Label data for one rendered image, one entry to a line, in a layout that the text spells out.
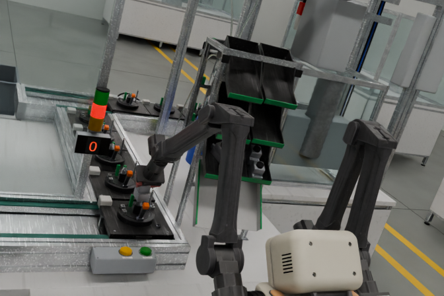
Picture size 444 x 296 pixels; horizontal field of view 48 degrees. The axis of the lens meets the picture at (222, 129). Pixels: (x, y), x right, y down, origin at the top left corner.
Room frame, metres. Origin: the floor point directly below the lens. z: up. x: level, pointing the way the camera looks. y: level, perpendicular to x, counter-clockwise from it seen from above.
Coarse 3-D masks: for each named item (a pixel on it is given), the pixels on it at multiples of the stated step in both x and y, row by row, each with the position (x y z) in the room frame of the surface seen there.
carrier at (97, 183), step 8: (136, 160) 1.97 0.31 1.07; (96, 168) 1.96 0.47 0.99; (96, 176) 1.93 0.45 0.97; (104, 176) 1.95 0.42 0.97; (112, 176) 1.93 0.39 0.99; (120, 176) 1.91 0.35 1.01; (96, 184) 1.86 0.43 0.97; (104, 184) 1.88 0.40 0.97; (112, 184) 1.86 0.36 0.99; (120, 184) 1.88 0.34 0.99; (128, 184) 1.90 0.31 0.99; (96, 192) 1.79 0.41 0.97; (104, 192) 1.81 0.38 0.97; (112, 192) 1.83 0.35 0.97; (120, 192) 1.85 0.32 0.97; (128, 192) 1.87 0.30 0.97; (120, 200) 1.80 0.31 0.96; (128, 200) 1.82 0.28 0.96; (136, 200) 1.83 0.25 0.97; (152, 200) 1.86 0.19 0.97
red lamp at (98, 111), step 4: (92, 104) 1.69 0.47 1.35; (96, 104) 1.69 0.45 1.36; (92, 108) 1.69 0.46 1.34; (96, 108) 1.68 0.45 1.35; (100, 108) 1.69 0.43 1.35; (104, 108) 1.70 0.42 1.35; (92, 112) 1.69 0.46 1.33; (96, 112) 1.68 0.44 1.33; (100, 112) 1.69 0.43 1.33; (104, 112) 1.70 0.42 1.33; (92, 116) 1.69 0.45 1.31; (96, 116) 1.68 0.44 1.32; (100, 116) 1.69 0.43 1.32
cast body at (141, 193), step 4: (136, 188) 1.69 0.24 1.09; (140, 188) 1.67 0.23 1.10; (144, 188) 1.67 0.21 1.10; (148, 188) 1.68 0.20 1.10; (136, 192) 1.68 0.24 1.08; (140, 192) 1.67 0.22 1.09; (144, 192) 1.67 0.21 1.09; (148, 192) 1.68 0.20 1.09; (136, 196) 1.67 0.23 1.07; (140, 196) 1.66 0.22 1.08; (144, 196) 1.66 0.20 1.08; (148, 196) 1.67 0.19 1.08; (140, 200) 1.66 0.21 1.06; (144, 200) 1.66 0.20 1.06; (148, 200) 1.67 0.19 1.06
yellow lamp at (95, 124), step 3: (90, 117) 1.70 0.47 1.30; (90, 120) 1.69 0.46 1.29; (93, 120) 1.68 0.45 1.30; (96, 120) 1.68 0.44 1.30; (99, 120) 1.69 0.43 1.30; (102, 120) 1.70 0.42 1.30; (90, 123) 1.69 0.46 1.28; (93, 123) 1.68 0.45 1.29; (96, 123) 1.69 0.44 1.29; (99, 123) 1.69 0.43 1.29; (102, 123) 1.71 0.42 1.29; (90, 126) 1.69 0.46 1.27; (93, 126) 1.68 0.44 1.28; (96, 126) 1.69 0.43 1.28; (99, 126) 1.69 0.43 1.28; (90, 129) 1.69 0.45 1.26; (93, 129) 1.68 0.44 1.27; (96, 129) 1.69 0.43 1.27; (99, 129) 1.69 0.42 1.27
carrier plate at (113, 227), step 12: (120, 204) 1.76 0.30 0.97; (156, 204) 1.84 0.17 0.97; (108, 216) 1.64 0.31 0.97; (156, 216) 1.74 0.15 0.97; (108, 228) 1.57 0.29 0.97; (120, 228) 1.59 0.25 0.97; (132, 228) 1.61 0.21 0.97; (144, 228) 1.63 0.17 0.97; (156, 228) 1.66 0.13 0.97; (168, 228) 1.68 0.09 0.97
